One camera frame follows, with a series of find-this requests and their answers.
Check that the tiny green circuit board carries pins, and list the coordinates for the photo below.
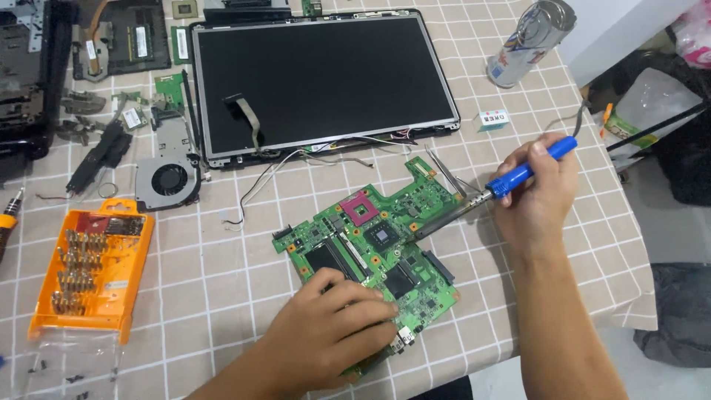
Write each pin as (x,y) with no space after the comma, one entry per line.
(311,6)

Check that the clear plastic case lid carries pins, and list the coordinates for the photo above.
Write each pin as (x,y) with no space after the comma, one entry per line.
(72,361)

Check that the small green circuit board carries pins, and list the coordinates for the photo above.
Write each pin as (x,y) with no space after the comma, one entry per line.
(169,89)

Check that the dark grey cloth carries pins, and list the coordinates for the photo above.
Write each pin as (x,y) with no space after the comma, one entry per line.
(677,316)

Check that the person's right hand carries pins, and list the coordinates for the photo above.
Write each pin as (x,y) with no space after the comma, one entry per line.
(547,205)

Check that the silver drink can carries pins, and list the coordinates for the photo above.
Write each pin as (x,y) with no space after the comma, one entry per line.
(527,44)

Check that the pink white plastic bag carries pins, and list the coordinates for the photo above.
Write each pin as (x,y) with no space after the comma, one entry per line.
(694,33)

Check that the orange black screwdriver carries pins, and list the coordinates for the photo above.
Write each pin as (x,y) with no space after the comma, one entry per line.
(6,222)

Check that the blue soldering iron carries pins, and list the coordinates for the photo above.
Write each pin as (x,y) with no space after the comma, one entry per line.
(514,179)

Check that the thin black rod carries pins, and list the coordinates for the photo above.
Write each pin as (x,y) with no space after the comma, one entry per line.
(661,126)

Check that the laptop cooling fan with heatsink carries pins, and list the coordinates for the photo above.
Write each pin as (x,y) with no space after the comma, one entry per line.
(166,172)

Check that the green memory stick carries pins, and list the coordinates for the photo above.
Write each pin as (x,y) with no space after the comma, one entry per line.
(181,44)

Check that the clear plastic bag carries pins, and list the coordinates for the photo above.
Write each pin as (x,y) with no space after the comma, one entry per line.
(650,108)

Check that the black laptop part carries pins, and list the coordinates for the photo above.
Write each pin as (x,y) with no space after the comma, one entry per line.
(247,11)

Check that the small white box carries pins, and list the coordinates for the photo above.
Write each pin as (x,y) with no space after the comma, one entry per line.
(494,119)

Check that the metal tweezers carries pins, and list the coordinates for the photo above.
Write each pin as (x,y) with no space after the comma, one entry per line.
(447,175)

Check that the checked beige tablecloth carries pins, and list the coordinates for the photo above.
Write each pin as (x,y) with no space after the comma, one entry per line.
(222,311)

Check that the laptop screen panel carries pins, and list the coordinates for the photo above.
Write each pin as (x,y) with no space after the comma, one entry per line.
(327,78)

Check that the person's left hand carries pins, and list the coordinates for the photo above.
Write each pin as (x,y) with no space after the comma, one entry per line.
(316,333)

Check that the grey metal hinge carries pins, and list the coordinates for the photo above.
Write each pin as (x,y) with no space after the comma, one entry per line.
(83,101)
(78,129)

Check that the black laptop speaker bar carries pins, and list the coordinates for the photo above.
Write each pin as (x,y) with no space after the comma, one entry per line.
(100,158)

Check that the black laptop frame with heatpipe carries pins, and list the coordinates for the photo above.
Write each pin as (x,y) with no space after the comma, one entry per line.
(125,33)

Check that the orange screwdriver bit case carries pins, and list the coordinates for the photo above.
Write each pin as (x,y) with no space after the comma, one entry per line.
(91,266)

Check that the black laptop base shell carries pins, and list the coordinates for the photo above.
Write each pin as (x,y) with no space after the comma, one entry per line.
(28,78)

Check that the green laptop motherboard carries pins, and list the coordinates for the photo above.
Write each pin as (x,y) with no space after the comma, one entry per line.
(383,244)

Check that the thin black plastic strip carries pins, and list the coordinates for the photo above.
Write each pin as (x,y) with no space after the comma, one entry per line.
(190,108)

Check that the square processor chip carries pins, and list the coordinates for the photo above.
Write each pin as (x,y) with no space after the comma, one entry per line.
(185,9)

